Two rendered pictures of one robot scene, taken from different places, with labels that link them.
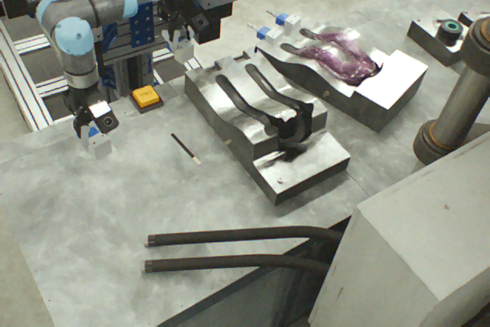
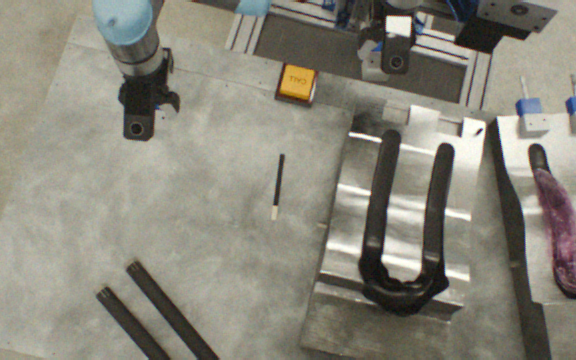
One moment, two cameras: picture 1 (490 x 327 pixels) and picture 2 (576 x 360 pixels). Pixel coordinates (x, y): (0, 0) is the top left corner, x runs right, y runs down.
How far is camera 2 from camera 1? 0.80 m
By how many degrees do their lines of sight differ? 30
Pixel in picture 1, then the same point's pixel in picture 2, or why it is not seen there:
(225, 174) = (287, 258)
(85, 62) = (122, 52)
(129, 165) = (202, 155)
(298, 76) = (508, 208)
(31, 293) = not seen: hidden behind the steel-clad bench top
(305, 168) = (368, 343)
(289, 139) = (388, 292)
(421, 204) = not seen: outside the picture
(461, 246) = not seen: outside the picture
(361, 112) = (530, 331)
